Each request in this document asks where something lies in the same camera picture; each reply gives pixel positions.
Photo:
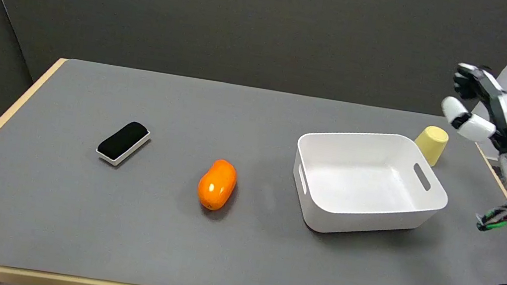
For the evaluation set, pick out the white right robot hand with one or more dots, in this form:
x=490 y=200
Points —
x=487 y=109

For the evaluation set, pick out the orange mango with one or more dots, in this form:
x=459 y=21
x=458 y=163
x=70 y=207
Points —
x=216 y=185

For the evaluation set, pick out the yellow cup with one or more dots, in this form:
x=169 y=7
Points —
x=432 y=144

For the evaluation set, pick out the white plastic bin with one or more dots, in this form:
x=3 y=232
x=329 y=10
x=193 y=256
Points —
x=368 y=182

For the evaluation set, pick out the grey table mat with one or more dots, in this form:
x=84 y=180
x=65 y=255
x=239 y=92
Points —
x=225 y=193

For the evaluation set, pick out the black whiteboard eraser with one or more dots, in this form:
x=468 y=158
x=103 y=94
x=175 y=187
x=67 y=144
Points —
x=123 y=142

